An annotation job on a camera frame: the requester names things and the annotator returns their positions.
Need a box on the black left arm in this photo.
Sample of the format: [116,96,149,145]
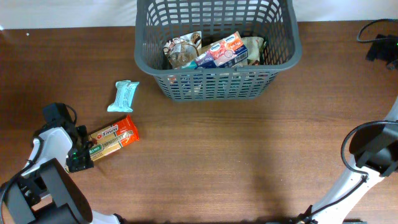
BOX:
[1,103,127,224]

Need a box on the brown snack bag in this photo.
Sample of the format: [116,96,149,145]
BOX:
[163,31,202,69]

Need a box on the grey plastic lattice basket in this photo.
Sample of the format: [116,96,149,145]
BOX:
[134,0,302,101]

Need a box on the beige powder pouch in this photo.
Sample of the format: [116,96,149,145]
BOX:
[200,44,213,54]

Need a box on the Kleenex tissue multipack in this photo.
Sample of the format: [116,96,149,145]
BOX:
[180,32,248,69]

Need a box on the orange spaghetti packet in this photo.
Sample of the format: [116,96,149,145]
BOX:
[88,115,139,163]

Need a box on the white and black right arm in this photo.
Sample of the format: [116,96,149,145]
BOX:
[291,102,397,223]

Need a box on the mint green bar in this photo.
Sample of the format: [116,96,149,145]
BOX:
[107,80,139,113]

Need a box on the green snack bag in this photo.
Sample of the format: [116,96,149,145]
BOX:
[242,37,268,65]

